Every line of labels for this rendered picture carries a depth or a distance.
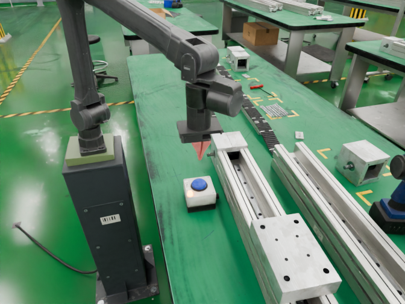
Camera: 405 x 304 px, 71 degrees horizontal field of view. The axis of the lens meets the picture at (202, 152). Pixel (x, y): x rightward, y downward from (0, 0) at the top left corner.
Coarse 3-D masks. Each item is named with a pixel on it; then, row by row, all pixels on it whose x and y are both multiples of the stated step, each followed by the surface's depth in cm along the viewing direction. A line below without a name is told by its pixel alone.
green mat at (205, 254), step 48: (144, 96) 144; (288, 96) 144; (144, 144) 107; (288, 144) 107; (336, 144) 107; (384, 144) 107; (288, 192) 85; (384, 192) 85; (192, 240) 71; (240, 240) 71; (192, 288) 60; (240, 288) 60
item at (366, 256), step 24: (288, 168) 83; (312, 168) 84; (312, 192) 73; (336, 192) 73; (312, 216) 73; (336, 216) 66; (360, 216) 66; (336, 240) 63; (360, 240) 64; (384, 240) 60; (336, 264) 64; (360, 264) 56; (384, 264) 60; (360, 288) 57; (384, 288) 52
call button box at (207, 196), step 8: (208, 176) 82; (184, 184) 79; (208, 184) 79; (184, 192) 80; (200, 192) 76; (208, 192) 76; (192, 200) 76; (200, 200) 76; (208, 200) 77; (192, 208) 77; (200, 208) 78; (208, 208) 78
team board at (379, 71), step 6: (402, 0) 319; (402, 6) 325; (402, 12) 326; (396, 24) 335; (396, 30) 337; (390, 36) 345; (366, 72) 365; (372, 72) 365; (378, 72) 366; (384, 72) 368; (390, 72) 370; (366, 78) 364; (390, 78) 376
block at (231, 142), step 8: (216, 136) 93; (224, 136) 93; (232, 136) 93; (240, 136) 93; (216, 144) 89; (224, 144) 89; (232, 144) 89; (240, 144) 89; (216, 152) 89; (232, 152) 92; (216, 160) 91
